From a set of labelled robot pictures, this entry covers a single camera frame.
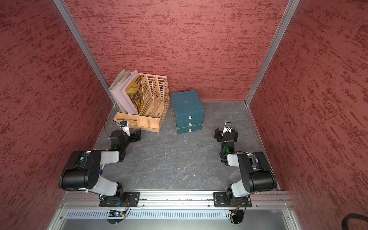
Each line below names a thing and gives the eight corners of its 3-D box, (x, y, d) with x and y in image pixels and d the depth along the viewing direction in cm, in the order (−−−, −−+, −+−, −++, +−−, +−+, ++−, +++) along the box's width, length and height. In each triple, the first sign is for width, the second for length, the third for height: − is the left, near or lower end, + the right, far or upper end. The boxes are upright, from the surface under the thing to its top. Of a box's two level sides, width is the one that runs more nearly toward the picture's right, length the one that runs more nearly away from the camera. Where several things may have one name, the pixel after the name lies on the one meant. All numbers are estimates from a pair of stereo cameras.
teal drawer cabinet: (177, 136, 101) (175, 116, 84) (174, 114, 115) (171, 93, 97) (201, 132, 104) (205, 112, 86) (195, 110, 117) (197, 89, 99)
